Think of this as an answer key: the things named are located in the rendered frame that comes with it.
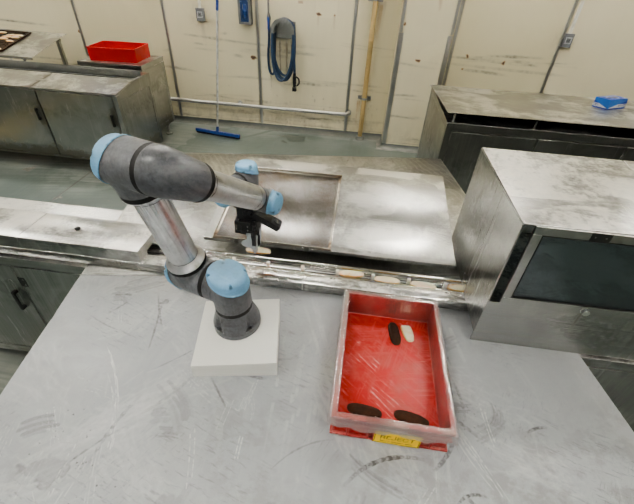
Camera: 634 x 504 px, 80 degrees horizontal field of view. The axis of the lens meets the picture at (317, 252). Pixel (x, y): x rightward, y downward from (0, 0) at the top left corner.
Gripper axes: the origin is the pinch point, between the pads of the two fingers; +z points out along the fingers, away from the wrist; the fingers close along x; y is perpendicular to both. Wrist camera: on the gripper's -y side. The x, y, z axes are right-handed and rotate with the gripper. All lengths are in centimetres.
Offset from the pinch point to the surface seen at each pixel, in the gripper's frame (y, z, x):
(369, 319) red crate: -45, 11, 19
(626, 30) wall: -295, -43, -370
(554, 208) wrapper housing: -92, -37, 12
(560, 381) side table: -106, 12, 35
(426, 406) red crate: -62, 11, 50
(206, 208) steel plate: 37, 12, -41
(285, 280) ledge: -12.5, 7.5, 8.6
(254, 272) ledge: 0.2, 7.5, 6.2
